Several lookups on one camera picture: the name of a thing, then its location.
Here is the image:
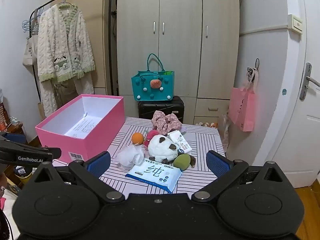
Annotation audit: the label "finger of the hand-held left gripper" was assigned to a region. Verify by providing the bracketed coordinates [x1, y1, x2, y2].
[0, 131, 27, 144]
[0, 141, 62, 159]

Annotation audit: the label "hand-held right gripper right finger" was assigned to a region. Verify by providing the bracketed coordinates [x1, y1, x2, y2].
[191, 150, 292, 203]

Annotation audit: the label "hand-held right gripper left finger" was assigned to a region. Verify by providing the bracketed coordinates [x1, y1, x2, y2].
[29, 151, 125, 204]

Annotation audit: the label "pink cardboard box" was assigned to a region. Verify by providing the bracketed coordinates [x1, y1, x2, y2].
[35, 94, 125, 164]

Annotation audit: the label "white mesh bath puff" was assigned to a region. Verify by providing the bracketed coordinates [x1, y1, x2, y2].
[115, 145, 145, 172]

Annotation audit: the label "green sponge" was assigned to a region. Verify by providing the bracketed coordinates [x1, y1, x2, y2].
[173, 154, 191, 171]

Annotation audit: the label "small tissue pack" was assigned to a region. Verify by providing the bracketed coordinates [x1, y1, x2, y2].
[168, 131, 192, 154]

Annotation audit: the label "orange ball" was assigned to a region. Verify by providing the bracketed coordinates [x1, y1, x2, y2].
[132, 132, 145, 145]

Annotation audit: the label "wet wipes pack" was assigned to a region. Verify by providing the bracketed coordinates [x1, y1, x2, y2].
[125, 159, 182, 193]

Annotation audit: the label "pink pompom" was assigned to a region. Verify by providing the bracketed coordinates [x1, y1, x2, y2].
[143, 129, 160, 147]

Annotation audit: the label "white plush toy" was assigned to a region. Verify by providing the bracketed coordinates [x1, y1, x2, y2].
[147, 134, 181, 162]

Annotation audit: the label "pink floral scrunchie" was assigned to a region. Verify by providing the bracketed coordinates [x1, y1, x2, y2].
[151, 110, 184, 133]

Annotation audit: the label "yellow container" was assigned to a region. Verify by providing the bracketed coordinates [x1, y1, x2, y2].
[14, 166, 34, 187]

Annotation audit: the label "striped tablecloth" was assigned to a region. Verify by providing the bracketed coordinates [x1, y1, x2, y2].
[51, 116, 227, 199]

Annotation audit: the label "clear plastic bag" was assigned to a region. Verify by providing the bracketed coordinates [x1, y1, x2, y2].
[221, 114, 232, 153]

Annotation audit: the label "printed paper sheet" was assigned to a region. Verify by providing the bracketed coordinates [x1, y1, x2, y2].
[64, 116, 100, 139]

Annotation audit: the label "yellow patterned bag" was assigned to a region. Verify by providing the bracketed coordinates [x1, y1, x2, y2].
[195, 121, 218, 128]

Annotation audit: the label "pink shopping bag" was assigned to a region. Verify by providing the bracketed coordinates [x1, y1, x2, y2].
[229, 69, 259, 132]

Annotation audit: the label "black suitcase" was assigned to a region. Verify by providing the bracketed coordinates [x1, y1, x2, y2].
[138, 95, 185, 124]

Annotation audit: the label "teal felt handbag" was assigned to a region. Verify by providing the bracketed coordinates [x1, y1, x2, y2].
[131, 53, 175, 102]

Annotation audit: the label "canvas tote bag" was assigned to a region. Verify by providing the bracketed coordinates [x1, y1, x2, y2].
[22, 34, 39, 74]

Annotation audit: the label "white door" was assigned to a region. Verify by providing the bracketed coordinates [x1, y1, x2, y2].
[291, 0, 320, 188]

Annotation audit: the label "white fuzzy robe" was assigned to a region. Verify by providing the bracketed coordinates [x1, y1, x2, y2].
[37, 3, 96, 118]

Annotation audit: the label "pale blue clothes hanger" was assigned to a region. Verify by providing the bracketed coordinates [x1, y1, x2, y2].
[22, 7, 44, 34]

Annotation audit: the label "beige tall cabinet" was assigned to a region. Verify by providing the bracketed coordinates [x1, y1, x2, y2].
[52, 0, 112, 95]

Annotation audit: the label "black clothes rack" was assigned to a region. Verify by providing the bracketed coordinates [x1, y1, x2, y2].
[29, 0, 114, 96]

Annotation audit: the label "beige wardrobe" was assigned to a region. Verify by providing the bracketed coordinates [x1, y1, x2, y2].
[116, 0, 240, 125]

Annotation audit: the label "black hair ties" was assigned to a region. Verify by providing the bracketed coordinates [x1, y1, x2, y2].
[247, 58, 260, 80]

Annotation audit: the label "metal door handle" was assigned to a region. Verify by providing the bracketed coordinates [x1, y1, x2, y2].
[299, 62, 320, 101]

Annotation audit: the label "wall light switch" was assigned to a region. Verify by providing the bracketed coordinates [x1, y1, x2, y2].
[287, 14, 303, 34]

